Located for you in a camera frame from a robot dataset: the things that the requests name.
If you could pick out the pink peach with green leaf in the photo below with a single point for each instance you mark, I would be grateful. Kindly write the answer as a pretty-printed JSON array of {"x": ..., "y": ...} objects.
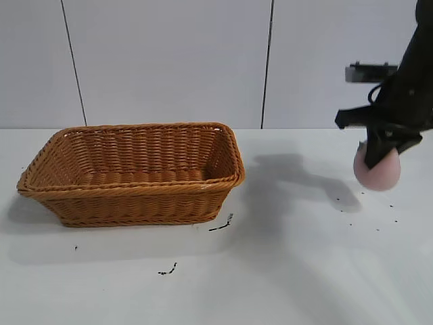
[{"x": 380, "y": 176}]

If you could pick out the brown woven wicker basket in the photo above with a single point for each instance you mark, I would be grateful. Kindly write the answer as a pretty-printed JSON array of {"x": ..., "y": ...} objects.
[{"x": 135, "y": 203}]

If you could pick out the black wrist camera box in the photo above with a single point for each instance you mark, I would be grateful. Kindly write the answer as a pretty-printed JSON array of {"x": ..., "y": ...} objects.
[{"x": 368, "y": 72}]

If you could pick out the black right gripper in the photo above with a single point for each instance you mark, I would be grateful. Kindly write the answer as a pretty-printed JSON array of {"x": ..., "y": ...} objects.
[{"x": 358, "y": 116}]

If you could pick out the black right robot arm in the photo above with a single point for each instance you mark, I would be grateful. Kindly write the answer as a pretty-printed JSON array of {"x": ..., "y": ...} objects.
[{"x": 414, "y": 61}]

